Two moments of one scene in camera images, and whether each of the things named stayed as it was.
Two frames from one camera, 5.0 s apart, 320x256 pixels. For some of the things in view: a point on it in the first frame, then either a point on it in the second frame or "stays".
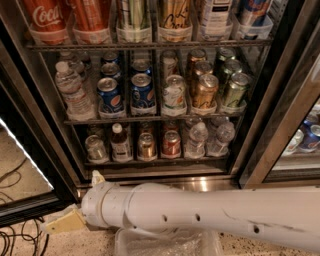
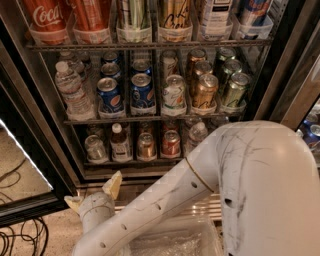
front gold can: (205, 91) stays
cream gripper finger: (97, 178) -> (113, 185)
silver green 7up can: (96, 152) stays
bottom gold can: (146, 147) stays
